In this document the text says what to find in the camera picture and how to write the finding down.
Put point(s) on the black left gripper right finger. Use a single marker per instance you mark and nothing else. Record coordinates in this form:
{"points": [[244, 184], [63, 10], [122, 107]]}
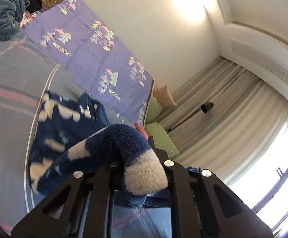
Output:
{"points": [[202, 205]]}

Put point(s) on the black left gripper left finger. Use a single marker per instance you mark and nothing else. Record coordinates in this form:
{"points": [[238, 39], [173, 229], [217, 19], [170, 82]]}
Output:
{"points": [[82, 206]]}

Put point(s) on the navy fleece pajama top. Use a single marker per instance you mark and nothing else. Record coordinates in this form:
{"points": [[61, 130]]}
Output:
{"points": [[77, 136]]}

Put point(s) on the green cushion near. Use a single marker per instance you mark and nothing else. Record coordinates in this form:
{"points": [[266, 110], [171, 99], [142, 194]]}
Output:
{"points": [[161, 139]]}

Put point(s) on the green cushion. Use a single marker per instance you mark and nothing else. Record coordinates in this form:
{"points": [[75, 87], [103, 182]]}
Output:
{"points": [[153, 110], [161, 139]]}

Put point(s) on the beige curtain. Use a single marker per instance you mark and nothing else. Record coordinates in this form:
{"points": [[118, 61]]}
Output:
{"points": [[247, 116]]}

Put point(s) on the pink folded garment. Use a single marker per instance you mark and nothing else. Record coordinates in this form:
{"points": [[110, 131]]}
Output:
{"points": [[141, 130]]}

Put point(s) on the black floor lamp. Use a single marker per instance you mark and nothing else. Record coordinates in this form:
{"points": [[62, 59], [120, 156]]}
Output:
{"points": [[205, 108]]}

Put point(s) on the green cushion far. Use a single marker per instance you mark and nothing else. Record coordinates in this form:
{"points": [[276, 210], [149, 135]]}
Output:
{"points": [[153, 110]]}

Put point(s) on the peach pillow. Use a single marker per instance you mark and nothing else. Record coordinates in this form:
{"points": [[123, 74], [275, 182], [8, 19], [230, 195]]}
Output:
{"points": [[164, 97]]}

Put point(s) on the purple tree print sheet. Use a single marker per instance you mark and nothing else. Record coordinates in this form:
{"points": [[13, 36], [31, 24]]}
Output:
{"points": [[72, 34]]}

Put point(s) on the blue grey striped bed cover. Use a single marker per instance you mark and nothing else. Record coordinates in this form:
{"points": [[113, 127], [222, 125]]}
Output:
{"points": [[25, 73]]}

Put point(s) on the white air vent panel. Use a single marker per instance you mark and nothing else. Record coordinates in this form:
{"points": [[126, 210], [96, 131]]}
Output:
{"points": [[256, 57]]}

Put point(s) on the teal crumpled blanket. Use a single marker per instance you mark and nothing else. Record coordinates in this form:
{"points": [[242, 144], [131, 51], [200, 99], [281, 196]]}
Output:
{"points": [[11, 14]]}

